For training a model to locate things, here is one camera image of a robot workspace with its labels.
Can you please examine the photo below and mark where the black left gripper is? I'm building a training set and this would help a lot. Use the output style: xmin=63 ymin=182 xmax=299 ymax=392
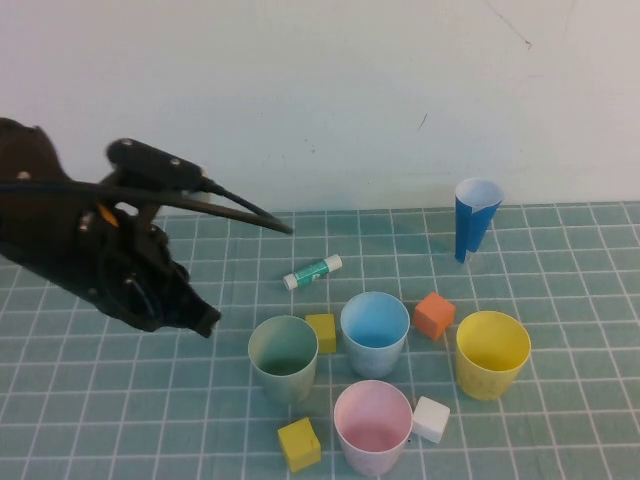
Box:
xmin=74 ymin=199 xmax=222 ymax=339

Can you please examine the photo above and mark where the green plastic cup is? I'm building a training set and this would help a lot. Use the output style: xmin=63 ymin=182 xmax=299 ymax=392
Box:
xmin=247 ymin=314 xmax=320 ymax=405

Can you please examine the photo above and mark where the blue plastic cup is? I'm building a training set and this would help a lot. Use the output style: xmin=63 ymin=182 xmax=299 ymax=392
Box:
xmin=340 ymin=291 xmax=411 ymax=380

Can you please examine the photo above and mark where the yellow plastic cup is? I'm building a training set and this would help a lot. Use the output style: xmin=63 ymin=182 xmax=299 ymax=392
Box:
xmin=454 ymin=310 xmax=532 ymax=402

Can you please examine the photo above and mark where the green white glue stick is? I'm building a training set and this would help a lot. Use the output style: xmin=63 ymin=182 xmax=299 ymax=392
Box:
xmin=282 ymin=253 xmax=344 ymax=291

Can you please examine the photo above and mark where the yellow foam cube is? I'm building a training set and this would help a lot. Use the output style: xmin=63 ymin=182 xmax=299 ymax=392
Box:
xmin=305 ymin=313 xmax=337 ymax=355
xmin=277 ymin=417 xmax=322 ymax=473

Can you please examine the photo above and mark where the pink plastic cup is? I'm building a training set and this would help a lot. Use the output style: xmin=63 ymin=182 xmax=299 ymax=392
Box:
xmin=333 ymin=379 xmax=415 ymax=477

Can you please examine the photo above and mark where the orange foam cube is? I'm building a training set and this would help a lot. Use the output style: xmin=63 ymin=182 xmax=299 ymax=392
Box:
xmin=413 ymin=292 xmax=457 ymax=341

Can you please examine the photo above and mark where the white foam cube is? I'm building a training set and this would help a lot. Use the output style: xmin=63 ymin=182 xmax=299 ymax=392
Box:
xmin=411 ymin=396 xmax=451 ymax=444

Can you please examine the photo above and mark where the blue paper cone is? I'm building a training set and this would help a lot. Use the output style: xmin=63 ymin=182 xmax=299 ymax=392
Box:
xmin=454 ymin=177 xmax=505 ymax=263

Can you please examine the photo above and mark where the green checkered tablecloth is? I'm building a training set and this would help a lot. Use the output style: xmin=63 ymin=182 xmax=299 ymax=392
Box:
xmin=0 ymin=202 xmax=640 ymax=480

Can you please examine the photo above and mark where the black left camera cable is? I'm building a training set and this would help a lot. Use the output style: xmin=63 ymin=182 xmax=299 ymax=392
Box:
xmin=0 ymin=180 xmax=295 ymax=236

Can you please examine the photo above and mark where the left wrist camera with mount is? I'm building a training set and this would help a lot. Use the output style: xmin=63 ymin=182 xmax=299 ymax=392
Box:
xmin=104 ymin=138 xmax=209 ymax=201

